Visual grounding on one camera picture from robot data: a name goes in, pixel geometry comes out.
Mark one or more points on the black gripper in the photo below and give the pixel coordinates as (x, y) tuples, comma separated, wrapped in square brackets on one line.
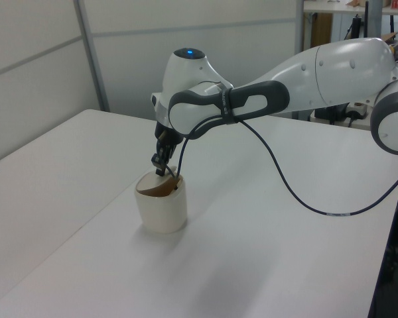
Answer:
[(167, 137)]

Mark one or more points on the small white lidded bin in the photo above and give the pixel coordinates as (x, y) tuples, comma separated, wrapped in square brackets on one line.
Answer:
[(162, 212)]

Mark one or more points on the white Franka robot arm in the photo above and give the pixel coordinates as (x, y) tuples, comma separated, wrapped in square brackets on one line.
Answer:
[(335, 76)]

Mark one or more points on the white power strip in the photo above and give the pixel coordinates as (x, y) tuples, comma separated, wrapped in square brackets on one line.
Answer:
[(357, 110)]

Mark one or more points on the brown cardboard panel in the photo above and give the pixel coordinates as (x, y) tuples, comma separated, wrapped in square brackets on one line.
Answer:
[(321, 31)]

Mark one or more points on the white desk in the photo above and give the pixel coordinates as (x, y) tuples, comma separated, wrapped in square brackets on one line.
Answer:
[(338, 8)]

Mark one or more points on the dark grey column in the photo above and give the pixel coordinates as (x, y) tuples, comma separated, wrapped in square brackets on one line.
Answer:
[(373, 18)]

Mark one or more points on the brown cardboard box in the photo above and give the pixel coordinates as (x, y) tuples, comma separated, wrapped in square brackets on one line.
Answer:
[(392, 39)]

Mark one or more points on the grey partition post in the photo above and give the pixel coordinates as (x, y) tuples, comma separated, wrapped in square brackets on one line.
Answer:
[(93, 66), (303, 26)]

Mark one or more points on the black stand post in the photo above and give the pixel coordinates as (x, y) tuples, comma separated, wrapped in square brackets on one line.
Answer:
[(391, 265)]

